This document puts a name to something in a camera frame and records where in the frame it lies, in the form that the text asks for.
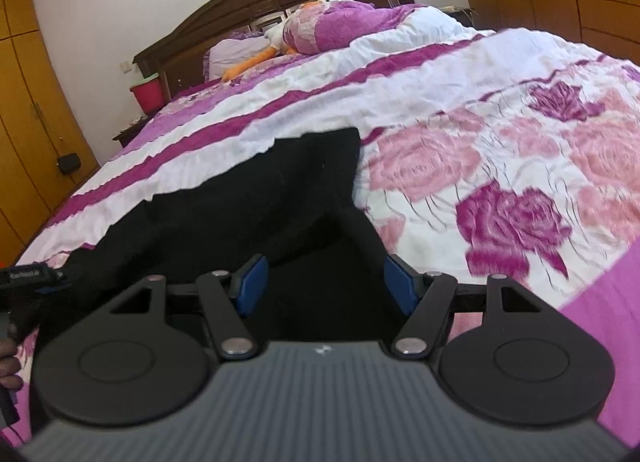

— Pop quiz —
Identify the black button cardigan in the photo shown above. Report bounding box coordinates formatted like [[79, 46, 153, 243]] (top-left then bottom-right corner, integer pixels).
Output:
[[36, 128, 406, 352]]

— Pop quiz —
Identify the left dark-skinned hand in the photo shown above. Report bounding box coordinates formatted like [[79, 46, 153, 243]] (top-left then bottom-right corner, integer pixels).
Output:
[[0, 338, 24, 392]]

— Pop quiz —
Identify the brown wooden wardrobe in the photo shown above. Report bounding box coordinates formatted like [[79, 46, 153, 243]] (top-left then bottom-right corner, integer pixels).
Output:
[[1, 0, 98, 267]]

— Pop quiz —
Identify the small black pouch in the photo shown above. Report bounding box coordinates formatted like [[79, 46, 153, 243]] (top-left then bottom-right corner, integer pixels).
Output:
[[56, 153, 81, 176]]

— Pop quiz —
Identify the pink floral bed cover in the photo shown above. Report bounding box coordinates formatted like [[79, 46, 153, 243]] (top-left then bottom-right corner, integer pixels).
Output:
[[22, 6, 639, 445]]

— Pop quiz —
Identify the dark wooden nightstand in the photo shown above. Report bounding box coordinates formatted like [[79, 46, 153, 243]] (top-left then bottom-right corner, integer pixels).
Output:
[[112, 115, 150, 149]]

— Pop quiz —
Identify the red plastic bucket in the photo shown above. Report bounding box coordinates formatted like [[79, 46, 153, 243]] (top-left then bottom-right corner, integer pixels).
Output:
[[129, 73, 165, 115]]

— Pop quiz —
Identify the dark wooden headboard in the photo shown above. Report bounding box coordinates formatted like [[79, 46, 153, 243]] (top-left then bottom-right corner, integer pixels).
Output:
[[134, 0, 413, 100]]

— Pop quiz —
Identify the lavender ruffled pillow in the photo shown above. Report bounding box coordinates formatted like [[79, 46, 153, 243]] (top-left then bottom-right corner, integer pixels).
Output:
[[203, 35, 270, 81]]

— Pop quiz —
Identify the orange white plush toy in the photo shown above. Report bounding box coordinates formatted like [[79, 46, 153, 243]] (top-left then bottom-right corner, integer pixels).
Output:
[[221, 0, 350, 82]]

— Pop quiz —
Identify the pink floral pillow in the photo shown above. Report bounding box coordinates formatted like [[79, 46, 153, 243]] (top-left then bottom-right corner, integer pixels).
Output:
[[282, 0, 418, 55]]

